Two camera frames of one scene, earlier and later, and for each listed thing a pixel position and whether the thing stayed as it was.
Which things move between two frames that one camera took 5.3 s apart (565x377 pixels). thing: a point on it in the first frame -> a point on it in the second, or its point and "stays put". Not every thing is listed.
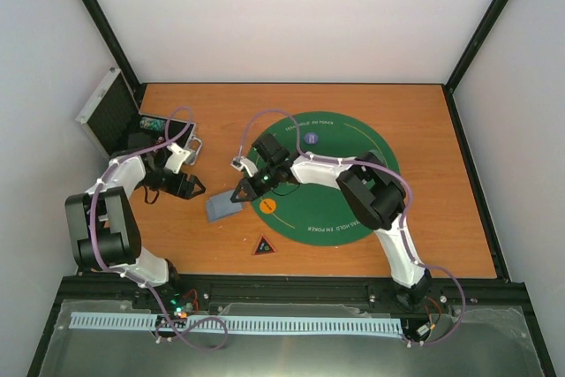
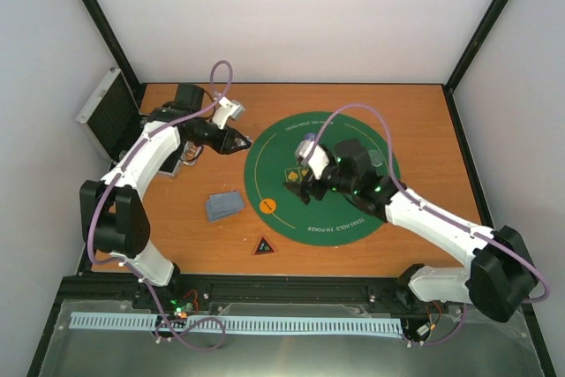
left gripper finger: [197, 193] -> [242, 147]
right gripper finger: [247, 189] -> [296, 184]
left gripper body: [172, 186] -> [224, 144]
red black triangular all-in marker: [263, 246] stays put
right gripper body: [266, 184] -> [318, 192]
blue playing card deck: [221, 205] stays put
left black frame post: [94, 13] stays put
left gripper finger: [194, 179] -> [244, 139]
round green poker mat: [317, 214] stays put
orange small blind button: [267, 206] stays put
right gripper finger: [248, 198] -> [303, 196]
